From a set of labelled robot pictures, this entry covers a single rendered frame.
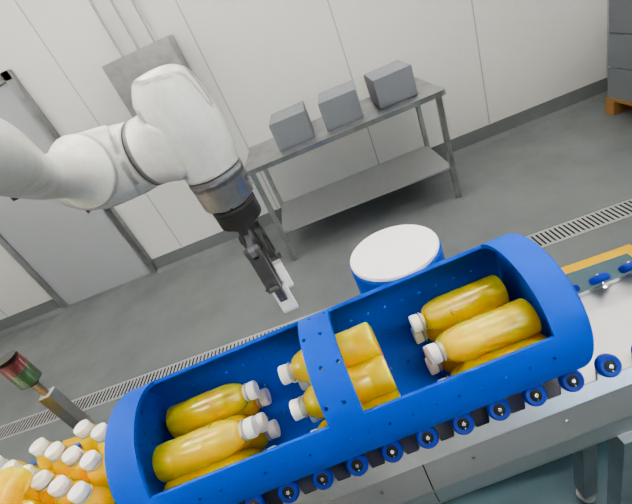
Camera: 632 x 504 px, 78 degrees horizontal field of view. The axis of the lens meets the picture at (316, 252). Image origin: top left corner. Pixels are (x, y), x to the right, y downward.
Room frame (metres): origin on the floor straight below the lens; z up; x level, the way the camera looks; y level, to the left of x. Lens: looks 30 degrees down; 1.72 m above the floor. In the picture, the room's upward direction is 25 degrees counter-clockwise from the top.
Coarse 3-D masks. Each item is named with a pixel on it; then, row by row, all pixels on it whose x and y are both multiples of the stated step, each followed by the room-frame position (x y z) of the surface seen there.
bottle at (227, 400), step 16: (224, 384) 0.65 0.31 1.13; (240, 384) 0.64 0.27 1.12; (192, 400) 0.64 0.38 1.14; (208, 400) 0.62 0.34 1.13; (224, 400) 0.61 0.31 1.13; (240, 400) 0.61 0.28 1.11; (176, 416) 0.62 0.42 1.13; (192, 416) 0.61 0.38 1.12; (208, 416) 0.60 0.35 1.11; (224, 416) 0.60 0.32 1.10; (176, 432) 0.60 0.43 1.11
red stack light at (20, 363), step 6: (18, 354) 0.98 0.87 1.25; (18, 360) 0.96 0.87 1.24; (24, 360) 0.98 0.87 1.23; (6, 366) 0.94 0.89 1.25; (12, 366) 0.95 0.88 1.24; (18, 366) 0.95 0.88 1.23; (24, 366) 0.96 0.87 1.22; (0, 372) 0.94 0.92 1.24; (6, 372) 0.94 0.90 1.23; (12, 372) 0.94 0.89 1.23; (18, 372) 0.95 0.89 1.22
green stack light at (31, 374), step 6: (30, 366) 0.97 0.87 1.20; (24, 372) 0.95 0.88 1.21; (30, 372) 0.96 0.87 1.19; (36, 372) 0.97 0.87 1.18; (12, 378) 0.94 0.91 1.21; (18, 378) 0.94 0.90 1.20; (24, 378) 0.95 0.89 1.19; (30, 378) 0.95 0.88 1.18; (36, 378) 0.96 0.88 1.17; (18, 384) 0.94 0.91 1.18; (24, 384) 0.94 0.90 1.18; (30, 384) 0.94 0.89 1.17
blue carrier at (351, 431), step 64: (512, 256) 0.52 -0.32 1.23; (320, 320) 0.59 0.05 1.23; (384, 320) 0.68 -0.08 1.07; (576, 320) 0.41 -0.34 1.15; (192, 384) 0.71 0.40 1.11; (320, 384) 0.47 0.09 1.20; (448, 384) 0.41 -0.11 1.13; (512, 384) 0.40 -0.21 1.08; (128, 448) 0.51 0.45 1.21; (320, 448) 0.42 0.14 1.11
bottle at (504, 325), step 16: (512, 304) 0.50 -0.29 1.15; (528, 304) 0.48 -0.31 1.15; (464, 320) 0.52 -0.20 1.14; (480, 320) 0.49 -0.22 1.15; (496, 320) 0.48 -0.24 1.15; (512, 320) 0.47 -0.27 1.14; (528, 320) 0.46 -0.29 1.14; (448, 336) 0.50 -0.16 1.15; (464, 336) 0.48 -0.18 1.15; (480, 336) 0.47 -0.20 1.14; (496, 336) 0.46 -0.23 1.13; (512, 336) 0.46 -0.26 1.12; (528, 336) 0.46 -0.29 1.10; (448, 352) 0.48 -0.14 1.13; (464, 352) 0.47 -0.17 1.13; (480, 352) 0.46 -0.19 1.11
